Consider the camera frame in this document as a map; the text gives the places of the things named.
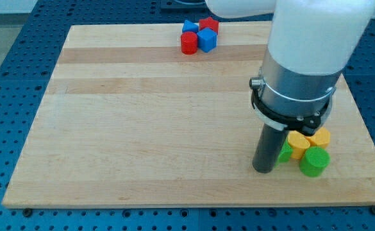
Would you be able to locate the blue cube block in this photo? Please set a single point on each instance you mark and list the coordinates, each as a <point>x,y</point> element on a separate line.
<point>207,40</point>

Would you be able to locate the red cylinder block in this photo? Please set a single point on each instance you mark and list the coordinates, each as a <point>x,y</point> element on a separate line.
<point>189,43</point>

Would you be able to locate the wooden board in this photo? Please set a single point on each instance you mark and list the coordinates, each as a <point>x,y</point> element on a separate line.
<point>127,120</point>

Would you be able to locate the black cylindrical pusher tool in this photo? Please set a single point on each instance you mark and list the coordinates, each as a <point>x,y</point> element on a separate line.
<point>268,149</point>

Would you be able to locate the red star block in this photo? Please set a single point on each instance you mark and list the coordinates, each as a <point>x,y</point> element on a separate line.
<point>209,23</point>

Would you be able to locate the blue triangle block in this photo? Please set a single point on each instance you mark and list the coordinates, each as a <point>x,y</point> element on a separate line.
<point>189,26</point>

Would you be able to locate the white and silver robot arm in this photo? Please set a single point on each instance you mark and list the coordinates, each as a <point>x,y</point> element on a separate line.
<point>309,45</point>

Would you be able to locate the green cylinder block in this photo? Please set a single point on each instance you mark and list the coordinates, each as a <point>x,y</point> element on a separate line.
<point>314,161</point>

